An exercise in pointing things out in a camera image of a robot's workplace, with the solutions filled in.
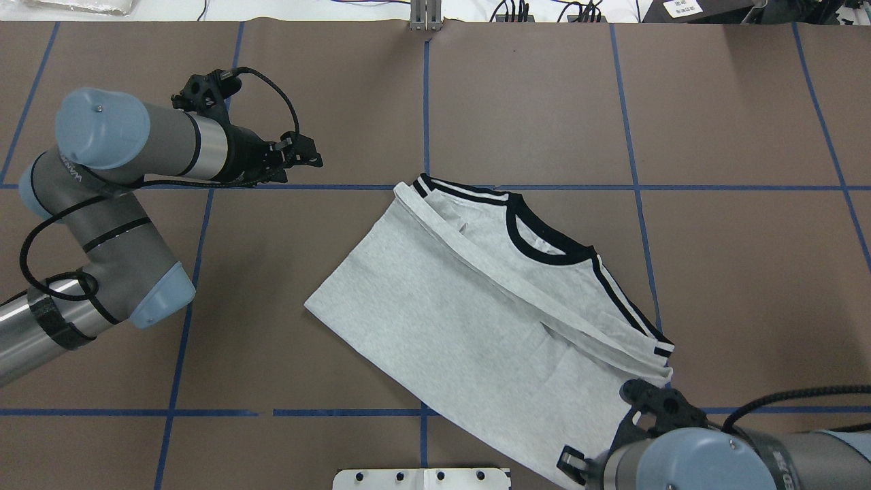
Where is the black laptop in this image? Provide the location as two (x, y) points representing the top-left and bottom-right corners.
(640, 1), (769, 25)

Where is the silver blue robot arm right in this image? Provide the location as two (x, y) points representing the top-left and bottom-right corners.
(557, 428), (870, 489)

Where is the grey cartoon print t-shirt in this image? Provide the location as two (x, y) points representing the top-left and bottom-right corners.
(305, 174), (674, 489)

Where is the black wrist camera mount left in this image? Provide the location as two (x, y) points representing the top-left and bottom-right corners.
(170, 69), (242, 123)

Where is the aluminium frame post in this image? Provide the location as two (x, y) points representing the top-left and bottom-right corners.
(408, 0), (444, 32)

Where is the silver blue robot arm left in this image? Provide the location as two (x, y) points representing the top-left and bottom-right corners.
(1, 81), (323, 385)

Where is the clear plastic bag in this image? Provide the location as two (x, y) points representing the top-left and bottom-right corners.
(22, 0), (137, 16)

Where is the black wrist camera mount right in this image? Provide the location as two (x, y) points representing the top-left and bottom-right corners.
(612, 379), (708, 448)

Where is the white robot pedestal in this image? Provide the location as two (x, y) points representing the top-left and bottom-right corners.
(332, 468), (512, 489)

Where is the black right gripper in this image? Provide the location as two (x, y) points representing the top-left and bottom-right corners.
(557, 446), (610, 487)

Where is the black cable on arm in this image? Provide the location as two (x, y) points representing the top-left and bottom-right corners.
(19, 67), (301, 301)

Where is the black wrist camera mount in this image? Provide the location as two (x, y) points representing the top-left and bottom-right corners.
(612, 379), (708, 448)
(170, 69), (242, 123)

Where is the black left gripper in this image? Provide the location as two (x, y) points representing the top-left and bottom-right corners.
(225, 125), (324, 186)

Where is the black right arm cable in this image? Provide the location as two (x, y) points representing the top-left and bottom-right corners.
(721, 387), (871, 435)

